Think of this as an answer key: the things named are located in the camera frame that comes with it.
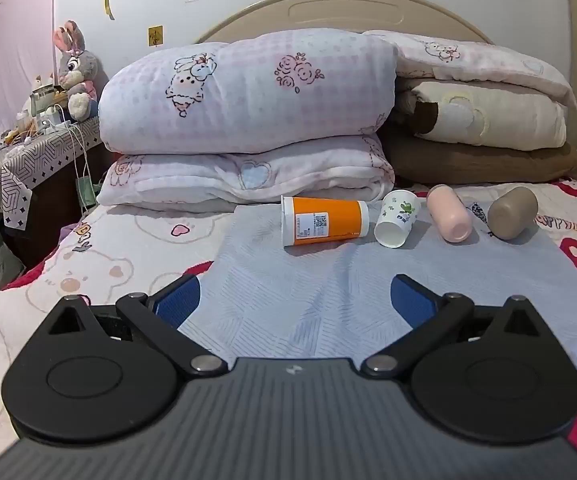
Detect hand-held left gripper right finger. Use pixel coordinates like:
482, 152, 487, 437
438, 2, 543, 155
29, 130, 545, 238
360, 273, 552, 379

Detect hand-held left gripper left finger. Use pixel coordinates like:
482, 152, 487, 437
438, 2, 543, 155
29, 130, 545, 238
43, 274, 230, 377

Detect white paper cup green print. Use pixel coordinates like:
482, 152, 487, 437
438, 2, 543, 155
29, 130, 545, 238
373, 189, 421, 250

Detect pink cup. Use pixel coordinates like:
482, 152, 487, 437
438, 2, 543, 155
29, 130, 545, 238
426, 184, 474, 244

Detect taupe cup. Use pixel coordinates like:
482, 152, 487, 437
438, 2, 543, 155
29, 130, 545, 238
487, 186, 540, 241

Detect orange cup with white label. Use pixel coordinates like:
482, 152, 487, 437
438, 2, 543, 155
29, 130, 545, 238
280, 194, 371, 249

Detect light blue textured mat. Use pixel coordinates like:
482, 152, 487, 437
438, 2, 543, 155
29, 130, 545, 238
177, 203, 577, 363

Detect pink quilt with heart print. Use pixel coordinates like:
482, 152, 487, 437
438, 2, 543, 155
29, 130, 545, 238
95, 134, 396, 214

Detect light green face mask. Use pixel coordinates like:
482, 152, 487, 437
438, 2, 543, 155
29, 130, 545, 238
75, 175, 101, 208

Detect brown folded blanket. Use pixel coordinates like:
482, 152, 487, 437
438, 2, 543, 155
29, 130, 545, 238
381, 124, 577, 187

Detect cream quilt with flower pattern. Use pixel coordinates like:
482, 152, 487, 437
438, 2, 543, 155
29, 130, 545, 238
393, 80, 568, 151

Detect side table with patterned cloth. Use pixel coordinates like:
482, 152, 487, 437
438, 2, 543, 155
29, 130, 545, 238
0, 115, 104, 235

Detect white desktop appliance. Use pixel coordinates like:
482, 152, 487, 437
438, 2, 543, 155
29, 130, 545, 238
37, 104, 75, 134

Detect pink checked quilt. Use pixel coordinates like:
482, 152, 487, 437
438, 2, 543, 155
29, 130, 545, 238
363, 29, 577, 109

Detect white quilt with bunny print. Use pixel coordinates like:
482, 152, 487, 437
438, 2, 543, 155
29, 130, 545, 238
97, 28, 400, 156

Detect grey plush bunny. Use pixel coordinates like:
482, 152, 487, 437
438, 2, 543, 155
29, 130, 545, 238
52, 20, 100, 121

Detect beige wooden headboard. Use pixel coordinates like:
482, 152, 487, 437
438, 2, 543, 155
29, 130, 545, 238
193, 0, 495, 46

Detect pink window curtain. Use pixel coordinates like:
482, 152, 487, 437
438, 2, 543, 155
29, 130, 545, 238
0, 0, 60, 134

